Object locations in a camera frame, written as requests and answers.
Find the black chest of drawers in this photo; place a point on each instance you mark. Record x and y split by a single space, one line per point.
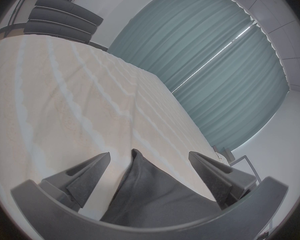
65 16

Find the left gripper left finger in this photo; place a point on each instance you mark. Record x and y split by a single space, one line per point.
86 184

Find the grey bedside table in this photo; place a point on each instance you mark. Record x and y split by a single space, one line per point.
227 154

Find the white printed pillow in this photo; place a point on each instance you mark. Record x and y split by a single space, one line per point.
221 157

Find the black T-shirt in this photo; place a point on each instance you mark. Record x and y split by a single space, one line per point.
145 196

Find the bed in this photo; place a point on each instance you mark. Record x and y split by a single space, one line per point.
65 96

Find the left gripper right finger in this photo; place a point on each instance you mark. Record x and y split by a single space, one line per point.
212 181

